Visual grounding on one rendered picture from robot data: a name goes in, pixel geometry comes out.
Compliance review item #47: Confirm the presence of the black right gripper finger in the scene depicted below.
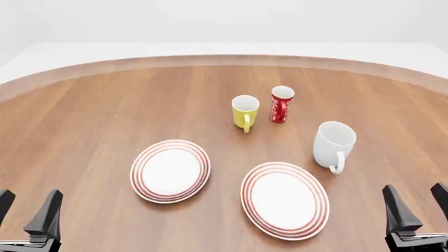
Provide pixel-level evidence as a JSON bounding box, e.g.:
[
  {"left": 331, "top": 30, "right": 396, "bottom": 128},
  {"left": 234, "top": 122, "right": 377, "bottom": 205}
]
[
  {"left": 430, "top": 182, "right": 448, "bottom": 214},
  {"left": 381, "top": 184, "right": 424, "bottom": 235}
]

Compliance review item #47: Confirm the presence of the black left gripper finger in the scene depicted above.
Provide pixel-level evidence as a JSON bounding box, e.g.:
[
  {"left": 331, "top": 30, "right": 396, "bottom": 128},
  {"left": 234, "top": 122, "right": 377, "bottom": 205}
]
[
  {"left": 23, "top": 189, "right": 64, "bottom": 241},
  {"left": 0, "top": 189, "right": 16, "bottom": 225}
]

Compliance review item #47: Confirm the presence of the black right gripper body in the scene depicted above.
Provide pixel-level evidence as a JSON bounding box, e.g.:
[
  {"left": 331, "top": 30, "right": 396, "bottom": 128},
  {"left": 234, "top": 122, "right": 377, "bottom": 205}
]
[{"left": 384, "top": 227, "right": 448, "bottom": 252}]

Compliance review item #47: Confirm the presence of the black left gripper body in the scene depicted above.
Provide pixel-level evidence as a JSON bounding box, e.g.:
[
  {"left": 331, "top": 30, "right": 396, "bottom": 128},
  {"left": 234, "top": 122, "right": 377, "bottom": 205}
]
[{"left": 0, "top": 232, "right": 62, "bottom": 252}]

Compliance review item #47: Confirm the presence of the white plate with red rings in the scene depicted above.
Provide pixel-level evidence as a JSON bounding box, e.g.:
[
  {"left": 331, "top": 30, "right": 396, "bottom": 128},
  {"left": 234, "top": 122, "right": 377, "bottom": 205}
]
[
  {"left": 240, "top": 161, "right": 331, "bottom": 242},
  {"left": 129, "top": 139, "right": 211, "bottom": 204}
]

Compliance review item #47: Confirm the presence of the red patterned mug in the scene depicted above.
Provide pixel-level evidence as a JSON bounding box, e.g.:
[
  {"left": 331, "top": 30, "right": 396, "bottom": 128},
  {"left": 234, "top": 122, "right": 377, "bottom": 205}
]
[{"left": 269, "top": 85, "right": 295, "bottom": 124}]

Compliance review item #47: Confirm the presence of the yellow and white mug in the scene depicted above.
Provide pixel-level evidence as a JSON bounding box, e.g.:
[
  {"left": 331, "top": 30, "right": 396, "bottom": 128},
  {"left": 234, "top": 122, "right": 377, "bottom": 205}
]
[{"left": 231, "top": 94, "right": 260, "bottom": 134}]

